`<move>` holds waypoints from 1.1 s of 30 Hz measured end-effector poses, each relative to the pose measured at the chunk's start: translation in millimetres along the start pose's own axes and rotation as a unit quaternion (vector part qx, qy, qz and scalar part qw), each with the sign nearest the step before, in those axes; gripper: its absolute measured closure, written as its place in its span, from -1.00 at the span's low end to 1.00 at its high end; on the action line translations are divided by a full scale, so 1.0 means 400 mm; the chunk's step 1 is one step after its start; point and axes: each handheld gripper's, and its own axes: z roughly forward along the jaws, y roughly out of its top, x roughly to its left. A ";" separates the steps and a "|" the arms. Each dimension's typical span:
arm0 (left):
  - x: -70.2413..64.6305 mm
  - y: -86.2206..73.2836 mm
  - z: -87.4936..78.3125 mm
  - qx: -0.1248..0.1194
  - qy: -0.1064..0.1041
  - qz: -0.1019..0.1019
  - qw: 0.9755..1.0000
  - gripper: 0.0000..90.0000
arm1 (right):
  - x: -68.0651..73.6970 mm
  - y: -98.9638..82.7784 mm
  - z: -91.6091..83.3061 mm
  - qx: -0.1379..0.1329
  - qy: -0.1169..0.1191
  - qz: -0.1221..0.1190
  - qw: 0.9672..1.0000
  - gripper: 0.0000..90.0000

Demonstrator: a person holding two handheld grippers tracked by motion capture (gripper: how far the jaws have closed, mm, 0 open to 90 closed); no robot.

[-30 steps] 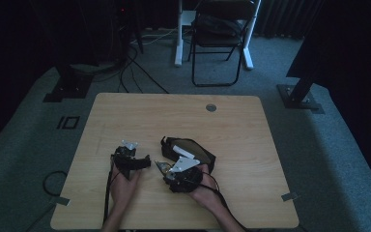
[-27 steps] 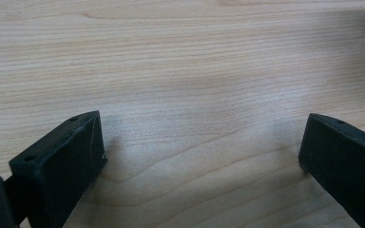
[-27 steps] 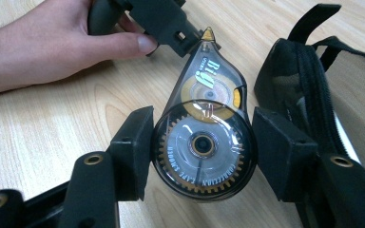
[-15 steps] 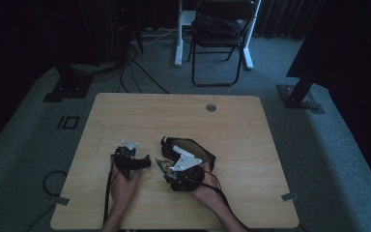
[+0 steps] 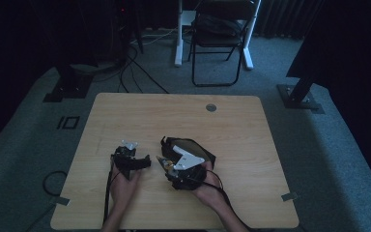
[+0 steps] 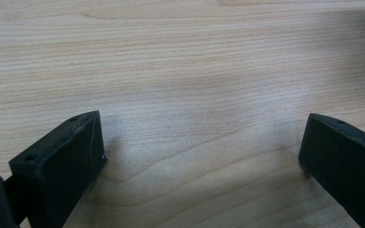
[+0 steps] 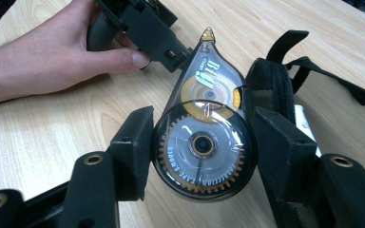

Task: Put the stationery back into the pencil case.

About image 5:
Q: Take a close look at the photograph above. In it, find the black folding chair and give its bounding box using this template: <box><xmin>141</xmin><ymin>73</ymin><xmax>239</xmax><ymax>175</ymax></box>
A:
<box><xmin>190</xmin><ymin>0</ymin><xmax>254</xmax><ymax>88</ymax></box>

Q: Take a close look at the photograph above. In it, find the black metal stand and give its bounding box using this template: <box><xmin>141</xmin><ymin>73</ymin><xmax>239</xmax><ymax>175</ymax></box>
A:
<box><xmin>43</xmin><ymin>62</ymin><xmax>95</xmax><ymax>103</ymax></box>
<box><xmin>276</xmin><ymin>72</ymin><xmax>326</xmax><ymax>115</ymax></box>

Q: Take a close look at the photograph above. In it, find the white floor cable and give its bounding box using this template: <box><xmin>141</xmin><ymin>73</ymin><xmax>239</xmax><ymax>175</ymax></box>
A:
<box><xmin>129</xmin><ymin>27</ymin><xmax>179</xmax><ymax>45</ymax></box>

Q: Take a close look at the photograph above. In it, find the white desk frame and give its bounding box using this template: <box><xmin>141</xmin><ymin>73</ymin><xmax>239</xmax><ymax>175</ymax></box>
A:
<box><xmin>174</xmin><ymin>0</ymin><xmax>263</xmax><ymax>72</ymax></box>

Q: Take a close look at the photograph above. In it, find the person's right hand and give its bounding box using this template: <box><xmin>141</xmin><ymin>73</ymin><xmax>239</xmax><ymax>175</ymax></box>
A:
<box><xmin>191</xmin><ymin>159</ymin><xmax>229</xmax><ymax>211</ymax></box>

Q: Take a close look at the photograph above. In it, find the person's left hand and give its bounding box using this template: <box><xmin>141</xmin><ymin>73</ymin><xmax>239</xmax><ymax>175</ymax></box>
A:
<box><xmin>109</xmin><ymin>168</ymin><xmax>143</xmax><ymax>211</ymax></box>

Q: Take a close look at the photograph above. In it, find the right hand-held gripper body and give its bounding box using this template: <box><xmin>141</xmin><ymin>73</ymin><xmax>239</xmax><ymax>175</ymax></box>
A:
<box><xmin>172</xmin><ymin>144</ymin><xmax>208</xmax><ymax>191</ymax></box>

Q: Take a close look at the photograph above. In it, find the black looped floor cable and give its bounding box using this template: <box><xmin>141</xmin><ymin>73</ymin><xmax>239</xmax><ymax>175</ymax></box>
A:
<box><xmin>42</xmin><ymin>170</ymin><xmax>69</xmax><ymax>198</ymax></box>

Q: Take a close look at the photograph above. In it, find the grey tape strip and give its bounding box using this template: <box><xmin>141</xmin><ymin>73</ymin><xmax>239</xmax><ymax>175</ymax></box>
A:
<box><xmin>55</xmin><ymin>195</ymin><xmax>71</xmax><ymax>207</ymax></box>
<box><xmin>281</xmin><ymin>191</ymin><xmax>300</xmax><ymax>203</ymax></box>

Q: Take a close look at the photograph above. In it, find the dark bag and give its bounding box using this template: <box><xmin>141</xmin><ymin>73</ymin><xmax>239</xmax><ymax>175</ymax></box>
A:
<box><xmin>193</xmin><ymin>13</ymin><xmax>245</xmax><ymax>37</ymax></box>

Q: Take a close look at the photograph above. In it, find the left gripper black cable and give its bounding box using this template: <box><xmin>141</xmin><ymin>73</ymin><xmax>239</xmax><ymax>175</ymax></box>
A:
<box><xmin>102</xmin><ymin>158</ymin><xmax>115</xmax><ymax>224</ymax></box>

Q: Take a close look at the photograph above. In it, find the dark curtain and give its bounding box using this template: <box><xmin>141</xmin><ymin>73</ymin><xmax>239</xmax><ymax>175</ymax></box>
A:
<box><xmin>254</xmin><ymin>0</ymin><xmax>325</xmax><ymax>41</ymax></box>

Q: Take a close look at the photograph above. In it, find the black mesh pencil pouch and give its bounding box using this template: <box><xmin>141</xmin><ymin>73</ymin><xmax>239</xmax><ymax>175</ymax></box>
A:
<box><xmin>159</xmin><ymin>135</ymin><xmax>217</xmax><ymax>171</ymax></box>

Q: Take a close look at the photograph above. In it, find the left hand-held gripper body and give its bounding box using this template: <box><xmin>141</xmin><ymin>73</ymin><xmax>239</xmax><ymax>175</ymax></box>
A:
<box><xmin>114</xmin><ymin>139</ymin><xmax>140</xmax><ymax>181</ymax></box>

